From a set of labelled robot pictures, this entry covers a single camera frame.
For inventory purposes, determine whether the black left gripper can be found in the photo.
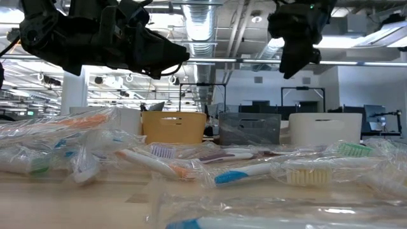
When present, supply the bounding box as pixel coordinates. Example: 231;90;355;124
68;0;191;80

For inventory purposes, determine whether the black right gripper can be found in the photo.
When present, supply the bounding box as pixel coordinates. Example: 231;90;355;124
267;0;338;80

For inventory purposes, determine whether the purple white toothbrush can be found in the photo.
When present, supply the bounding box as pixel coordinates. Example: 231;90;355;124
149;144;257;165
254;144;330;156

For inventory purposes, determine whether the ceiling light panel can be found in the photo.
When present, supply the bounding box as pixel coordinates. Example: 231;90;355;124
269;34;365;49

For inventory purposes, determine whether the grey tilted monitor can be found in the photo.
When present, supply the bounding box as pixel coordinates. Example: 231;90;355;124
148;101;166;112

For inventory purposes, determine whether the white plastic bin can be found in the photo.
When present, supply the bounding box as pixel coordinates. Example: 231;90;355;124
69;106;142;136
288;113;363;146

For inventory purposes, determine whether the LED light bar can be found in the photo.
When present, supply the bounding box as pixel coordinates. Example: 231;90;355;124
0;53;407;67

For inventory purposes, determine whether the yellow plastic bin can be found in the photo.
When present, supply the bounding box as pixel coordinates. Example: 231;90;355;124
141;111;207;144

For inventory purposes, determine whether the grey translucent plastic bin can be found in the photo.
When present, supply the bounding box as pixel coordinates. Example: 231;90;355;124
218;112;282;146

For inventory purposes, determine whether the white column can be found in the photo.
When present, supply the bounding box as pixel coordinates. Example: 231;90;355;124
59;65;90;115

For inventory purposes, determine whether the computer monitor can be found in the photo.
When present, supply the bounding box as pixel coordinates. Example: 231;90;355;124
363;104;387;132

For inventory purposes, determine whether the blue white wrapped toothbrush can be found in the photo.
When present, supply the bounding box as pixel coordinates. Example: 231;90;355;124
52;139;102;186
163;215;407;229
213;162;280;188

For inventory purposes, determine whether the black station frame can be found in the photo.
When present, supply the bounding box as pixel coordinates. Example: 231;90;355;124
179;82;227;113
280;85;326;113

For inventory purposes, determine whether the smooth silver ceiling duct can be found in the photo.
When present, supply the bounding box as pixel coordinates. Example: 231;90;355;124
254;31;287;69

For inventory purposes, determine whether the corrugated silver ceiling duct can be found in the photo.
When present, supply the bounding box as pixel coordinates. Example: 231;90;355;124
181;0;221;111

